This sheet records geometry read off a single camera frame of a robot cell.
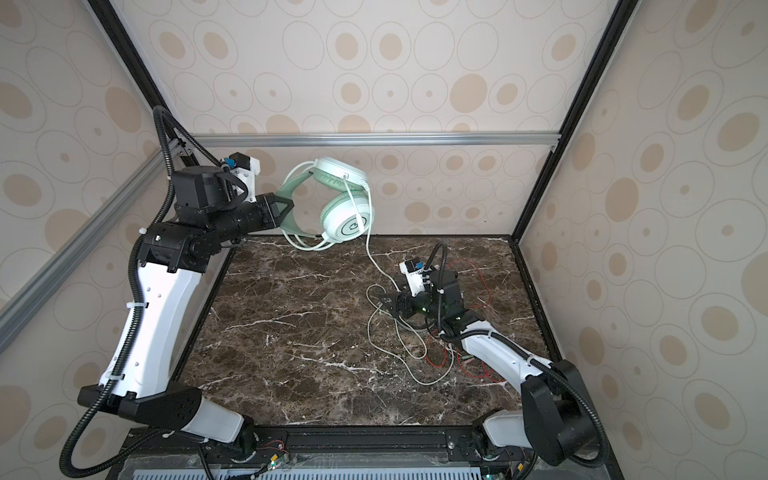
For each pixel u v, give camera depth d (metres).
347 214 0.50
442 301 0.63
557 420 0.42
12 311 0.51
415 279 0.73
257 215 0.55
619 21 0.69
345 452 0.73
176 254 0.41
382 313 0.98
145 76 0.78
